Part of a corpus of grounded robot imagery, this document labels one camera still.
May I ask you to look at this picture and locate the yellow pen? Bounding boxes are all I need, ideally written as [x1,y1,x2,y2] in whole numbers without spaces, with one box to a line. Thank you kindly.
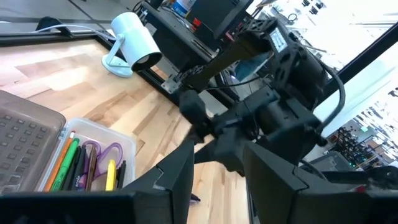
[104,159,117,192]

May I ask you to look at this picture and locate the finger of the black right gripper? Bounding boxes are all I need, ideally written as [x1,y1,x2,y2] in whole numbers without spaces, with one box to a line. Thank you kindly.
[178,89,215,144]
[194,136,245,174]

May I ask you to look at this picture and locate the black slanted pole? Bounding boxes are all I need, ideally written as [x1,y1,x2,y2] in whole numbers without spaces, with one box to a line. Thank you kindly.
[312,21,398,116]

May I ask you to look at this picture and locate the white lamp cable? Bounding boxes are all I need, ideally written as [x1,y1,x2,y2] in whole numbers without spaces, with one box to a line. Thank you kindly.
[30,24,118,41]

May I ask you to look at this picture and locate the clear plastic pencil box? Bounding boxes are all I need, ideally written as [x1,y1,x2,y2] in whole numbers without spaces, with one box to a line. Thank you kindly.
[0,89,137,194]

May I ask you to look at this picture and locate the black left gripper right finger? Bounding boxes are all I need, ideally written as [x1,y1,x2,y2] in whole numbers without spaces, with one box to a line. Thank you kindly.
[243,142,371,224]

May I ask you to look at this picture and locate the black pen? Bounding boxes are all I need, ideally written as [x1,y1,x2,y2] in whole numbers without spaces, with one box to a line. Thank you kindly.
[71,144,88,190]
[116,160,127,190]
[63,146,81,190]

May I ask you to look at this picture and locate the black computer case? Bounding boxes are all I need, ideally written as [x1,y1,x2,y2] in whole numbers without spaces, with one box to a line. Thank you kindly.
[186,0,254,40]

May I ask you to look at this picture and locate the brown pen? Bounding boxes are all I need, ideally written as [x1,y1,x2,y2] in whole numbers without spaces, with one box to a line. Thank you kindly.
[85,143,98,191]

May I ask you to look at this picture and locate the purple scissors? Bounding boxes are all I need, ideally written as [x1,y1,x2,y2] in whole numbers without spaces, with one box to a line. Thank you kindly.
[81,140,124,180]

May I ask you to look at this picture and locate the orange pencil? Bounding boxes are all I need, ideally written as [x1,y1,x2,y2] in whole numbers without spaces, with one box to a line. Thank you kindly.
[43,131,76,192]

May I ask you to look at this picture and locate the black frame bracket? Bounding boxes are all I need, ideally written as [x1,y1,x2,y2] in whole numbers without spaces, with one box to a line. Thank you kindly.
[35,16,74,37]

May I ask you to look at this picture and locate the white spot lamp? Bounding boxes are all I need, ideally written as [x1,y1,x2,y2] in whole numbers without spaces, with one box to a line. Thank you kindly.
[101,11,163,78]

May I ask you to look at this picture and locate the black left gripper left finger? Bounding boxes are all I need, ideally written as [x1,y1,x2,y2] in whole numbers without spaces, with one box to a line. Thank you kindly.
[123,139,196,224]

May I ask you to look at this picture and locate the green marker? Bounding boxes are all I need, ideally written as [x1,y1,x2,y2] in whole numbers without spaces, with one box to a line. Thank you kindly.
[51,138,80,191]

